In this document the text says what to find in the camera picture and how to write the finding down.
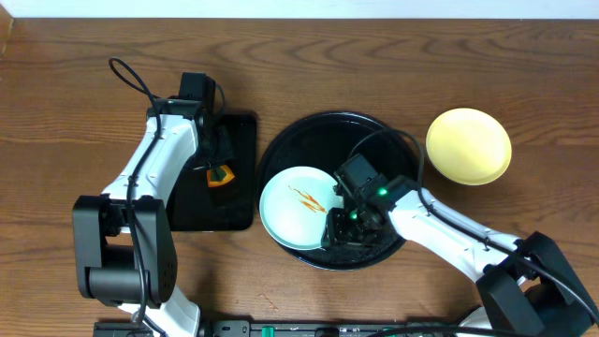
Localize orange green sponge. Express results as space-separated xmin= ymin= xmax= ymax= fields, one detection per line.
xmin=207 ymin=165 xmax=235 ymax=188

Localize light blue plate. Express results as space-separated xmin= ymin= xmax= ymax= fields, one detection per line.
xmin=259 ymin=166 xmax=343 ymax=251

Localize yellow plate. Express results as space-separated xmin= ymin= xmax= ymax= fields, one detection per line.
xmin=425 ymin=108 xmax=512 ymax=185

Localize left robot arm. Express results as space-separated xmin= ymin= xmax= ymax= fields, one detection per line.
xmin=72 ymin=98 xmax=224 ymax=336

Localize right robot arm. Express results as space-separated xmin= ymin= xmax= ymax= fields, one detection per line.
xmin=323 ymin=175 xmax=598 ymax=336

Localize black rectangular tray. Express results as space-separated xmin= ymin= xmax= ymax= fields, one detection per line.
xmin=167 ymin=110 xmax=257 ymax=231

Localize round black tray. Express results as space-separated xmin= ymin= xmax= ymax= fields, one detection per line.
xmin=255 ymin=110 xmax=419 ymax=271

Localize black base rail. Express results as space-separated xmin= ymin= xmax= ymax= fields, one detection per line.
xmin=93 ymin=320 xmax=449 ymax=337

